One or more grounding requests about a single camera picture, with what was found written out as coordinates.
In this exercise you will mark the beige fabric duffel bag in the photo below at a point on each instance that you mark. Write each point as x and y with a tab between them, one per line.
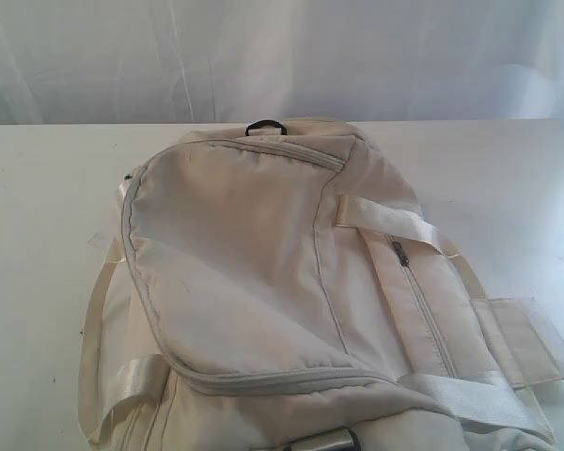
276	287

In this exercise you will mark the white backdrop curtain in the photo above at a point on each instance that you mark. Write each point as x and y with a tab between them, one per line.
239	61

